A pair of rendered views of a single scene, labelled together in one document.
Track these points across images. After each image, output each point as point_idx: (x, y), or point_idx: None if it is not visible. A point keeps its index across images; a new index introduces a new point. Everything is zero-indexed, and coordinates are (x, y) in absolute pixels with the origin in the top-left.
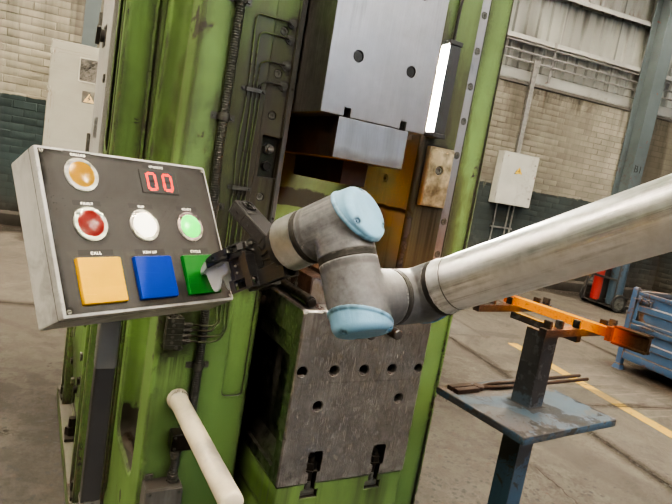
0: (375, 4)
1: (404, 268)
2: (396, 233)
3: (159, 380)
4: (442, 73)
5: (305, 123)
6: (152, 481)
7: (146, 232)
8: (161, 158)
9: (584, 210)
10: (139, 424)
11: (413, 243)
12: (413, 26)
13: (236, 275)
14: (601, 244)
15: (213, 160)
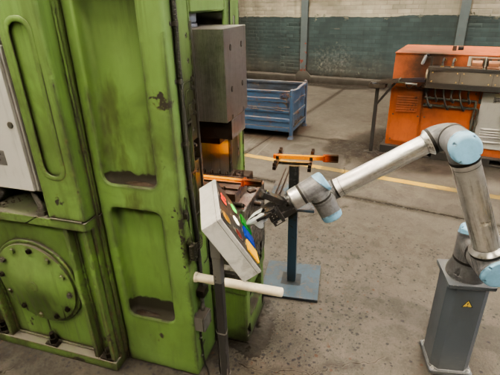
0: (232, 60)
1: None
2: (224, 148)
3: (190, 274)
4: None
5: None
6: (198, 315)
7: (238, 222)
8: (106, 167)
9: (387, 158)
10: (178, 298)
11: (233, 149)
12: (240, 61)
13: (273, 219)
14: (394, 167)
15: (184, 166)
